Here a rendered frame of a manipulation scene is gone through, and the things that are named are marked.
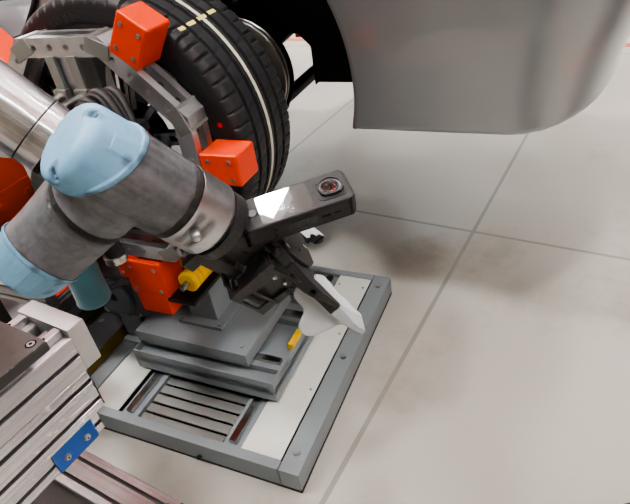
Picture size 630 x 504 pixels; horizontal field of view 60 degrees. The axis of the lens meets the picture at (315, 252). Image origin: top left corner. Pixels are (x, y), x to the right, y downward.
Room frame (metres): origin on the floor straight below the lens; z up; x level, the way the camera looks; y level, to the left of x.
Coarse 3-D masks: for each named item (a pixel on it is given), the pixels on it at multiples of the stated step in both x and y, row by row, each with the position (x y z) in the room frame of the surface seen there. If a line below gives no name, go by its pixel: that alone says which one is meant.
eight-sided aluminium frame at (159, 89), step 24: (24, 48) 1.21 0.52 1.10; (48, 48) 1.19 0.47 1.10; (72, 48) 1.15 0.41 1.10; (96, 48) 1.12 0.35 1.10; (24, 72) 1.23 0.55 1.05; (120, 72) 1.10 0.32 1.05; (144, 72) 1.10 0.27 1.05; (144, 96) 1.08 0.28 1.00; (168, 96) 1.07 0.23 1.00; (192, 96) 1.10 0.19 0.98; (168, 120) 1.07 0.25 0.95; (192, 120) 1.05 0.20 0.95; (192, 144) 1.05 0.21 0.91; (120, 240) 1.20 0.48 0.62; (144, 240) 1.21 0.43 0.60
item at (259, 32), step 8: (248, 24) 1.61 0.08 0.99; (256, 24) 1.63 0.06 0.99; (256, 32) 1.60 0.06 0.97; (264, 32) 1.61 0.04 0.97; (256, 40) 1.60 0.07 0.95; (264, 40) 1.59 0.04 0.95; (272, 40) 1.60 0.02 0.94; (264, 48) 1.59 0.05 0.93; (272, 48) 1.58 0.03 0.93; (272, 56) 1.58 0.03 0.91; (280, 56) 1.59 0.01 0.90; (272, 64) 1.58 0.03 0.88; (280, 64) 1.57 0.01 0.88; (280, 72) 1.57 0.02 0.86; (288, 72) 1.59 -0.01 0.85; (280, 80) 1.58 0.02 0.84; (288, 80) 1.59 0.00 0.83; (288, 88) 1.59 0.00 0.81
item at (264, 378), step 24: (288, 312) 1.33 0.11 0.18; (288, 336) 1.26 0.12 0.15; (312, 336) 1.29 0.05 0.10; (144, 360) 1.27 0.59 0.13; (168, 360) 1.22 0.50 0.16; (192, 360) 1.22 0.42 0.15; (216, 360) 1.20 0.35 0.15; (264, 360) 1.14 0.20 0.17; (288, 360) 1.14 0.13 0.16; (216, 384) 1.15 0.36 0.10; (240, 384) 1.10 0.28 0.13; (264, 384) 1.06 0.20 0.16
